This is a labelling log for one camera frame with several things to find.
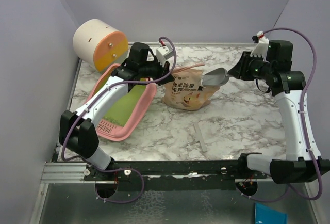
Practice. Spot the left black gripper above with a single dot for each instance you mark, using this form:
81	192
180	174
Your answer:
163	70

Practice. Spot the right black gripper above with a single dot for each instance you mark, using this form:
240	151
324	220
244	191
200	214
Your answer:
244	62

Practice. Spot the metal litter scoop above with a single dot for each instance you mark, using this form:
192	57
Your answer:
216	77

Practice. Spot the beige cat litter bag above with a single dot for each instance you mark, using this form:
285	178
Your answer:
187	91

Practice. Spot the clear bag sealing clip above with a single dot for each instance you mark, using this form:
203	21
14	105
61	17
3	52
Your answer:
199	138

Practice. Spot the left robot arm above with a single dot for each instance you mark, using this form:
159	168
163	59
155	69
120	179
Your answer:
141	67

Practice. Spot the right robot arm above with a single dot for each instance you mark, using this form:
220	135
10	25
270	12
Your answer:
270	61

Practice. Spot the pink litter box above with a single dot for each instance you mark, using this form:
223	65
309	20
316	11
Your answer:
121	119

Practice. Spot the cream orange cylindrical container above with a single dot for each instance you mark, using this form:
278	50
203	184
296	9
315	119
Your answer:
99	44

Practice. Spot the blue plastic object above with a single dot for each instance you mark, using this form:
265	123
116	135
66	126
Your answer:
265	215

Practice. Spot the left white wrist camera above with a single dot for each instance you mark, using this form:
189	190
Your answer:
163	54

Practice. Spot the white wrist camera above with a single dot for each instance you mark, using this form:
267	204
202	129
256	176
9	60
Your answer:
261	47
163	54

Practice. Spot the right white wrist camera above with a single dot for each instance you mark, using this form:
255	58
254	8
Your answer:
261	47

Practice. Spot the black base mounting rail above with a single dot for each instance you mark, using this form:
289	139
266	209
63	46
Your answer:
173	175

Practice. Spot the aluminium frame rail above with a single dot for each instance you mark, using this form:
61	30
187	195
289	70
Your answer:
57	173

